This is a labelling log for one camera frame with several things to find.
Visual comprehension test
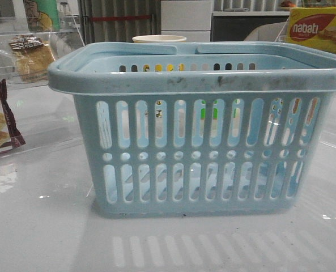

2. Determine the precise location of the green cartoon drink carton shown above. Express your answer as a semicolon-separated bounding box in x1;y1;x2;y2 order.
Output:
23;0;60;32

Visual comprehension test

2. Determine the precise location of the packaged bread clear wrapper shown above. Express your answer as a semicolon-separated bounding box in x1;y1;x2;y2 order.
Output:
9;35;55;83

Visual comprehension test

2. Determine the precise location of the white cabinet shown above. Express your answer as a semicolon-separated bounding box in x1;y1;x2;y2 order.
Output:
160;1;214;42

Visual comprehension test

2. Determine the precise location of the light blue plastic basket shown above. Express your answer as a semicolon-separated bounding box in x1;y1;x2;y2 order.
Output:
48;42;336;218

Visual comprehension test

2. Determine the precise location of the yellow nabati wafer box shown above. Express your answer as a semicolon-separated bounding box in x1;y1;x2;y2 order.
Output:
284;7;336;54

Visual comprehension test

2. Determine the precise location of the clear acrylic display shelf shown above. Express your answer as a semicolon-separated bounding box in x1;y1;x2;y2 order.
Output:
0;15;84;90

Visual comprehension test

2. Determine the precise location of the brown cracker snack packet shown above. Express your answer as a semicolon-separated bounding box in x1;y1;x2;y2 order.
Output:
0;79;25;153

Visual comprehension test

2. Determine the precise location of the cream paper cup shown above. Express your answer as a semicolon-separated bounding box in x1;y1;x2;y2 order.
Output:
132;35;187;43

